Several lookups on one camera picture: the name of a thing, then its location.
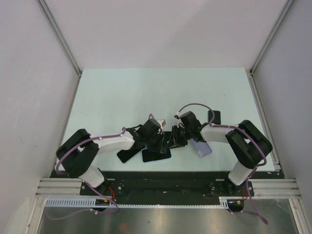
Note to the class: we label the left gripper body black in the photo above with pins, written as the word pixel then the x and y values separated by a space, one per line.
pixel 156 139

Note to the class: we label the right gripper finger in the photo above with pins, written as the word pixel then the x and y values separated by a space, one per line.
pixel 179 142
pixel 175 131

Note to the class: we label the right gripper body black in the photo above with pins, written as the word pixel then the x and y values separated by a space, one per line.
pixel 184 133

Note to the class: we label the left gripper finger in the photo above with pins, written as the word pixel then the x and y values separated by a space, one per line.
pixel 160 140
pixel 155 148

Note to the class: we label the black phone case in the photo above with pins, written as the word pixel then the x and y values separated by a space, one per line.
pixel 168 139

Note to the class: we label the light blue phone case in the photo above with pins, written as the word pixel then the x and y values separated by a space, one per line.
pixel 143 156

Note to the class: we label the blue-edged black phone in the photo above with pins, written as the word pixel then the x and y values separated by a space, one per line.
pixel 156 157

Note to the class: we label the purple phone case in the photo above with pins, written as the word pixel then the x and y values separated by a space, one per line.
pixel 202 149

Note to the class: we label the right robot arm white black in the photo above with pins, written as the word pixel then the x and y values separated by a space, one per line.
pixel 248 144

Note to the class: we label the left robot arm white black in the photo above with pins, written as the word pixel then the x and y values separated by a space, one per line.
pixel 76 155

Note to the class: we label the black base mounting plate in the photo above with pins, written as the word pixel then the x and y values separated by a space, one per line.
pixel 172 188

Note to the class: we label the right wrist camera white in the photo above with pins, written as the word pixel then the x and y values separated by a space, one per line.
pixel 179 122

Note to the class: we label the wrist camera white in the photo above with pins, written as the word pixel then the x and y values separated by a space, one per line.
pixel 162 123
pixel 179 122

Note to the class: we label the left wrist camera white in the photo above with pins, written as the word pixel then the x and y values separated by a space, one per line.
pixel 162 123

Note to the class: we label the right side aluminium rail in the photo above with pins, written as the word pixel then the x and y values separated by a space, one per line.
pixel 263 119

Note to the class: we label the right aluminium frame post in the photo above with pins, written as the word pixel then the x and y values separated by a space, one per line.
pixel 272 34

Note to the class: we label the aluminium frame post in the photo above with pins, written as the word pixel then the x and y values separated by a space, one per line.
pixel 59 35
pixel 272 34

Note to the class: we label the left aluminium frame post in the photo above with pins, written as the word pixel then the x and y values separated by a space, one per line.
pixel 59 35

